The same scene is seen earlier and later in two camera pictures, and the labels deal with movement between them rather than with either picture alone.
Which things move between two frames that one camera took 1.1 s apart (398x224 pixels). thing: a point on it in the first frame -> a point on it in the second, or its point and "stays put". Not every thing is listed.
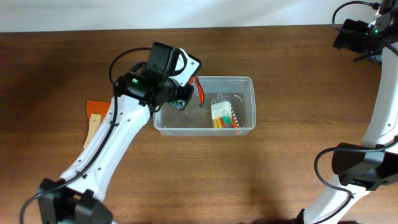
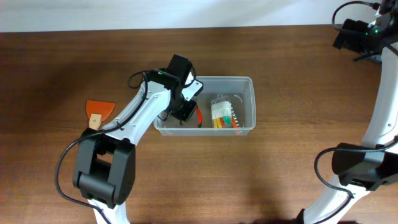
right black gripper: x=365 y=58 stays put
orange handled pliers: x=199 y=89 -> x=199 y=116
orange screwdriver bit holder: x=234 y=122 stays put
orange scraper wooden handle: x=96 y=110 stays put
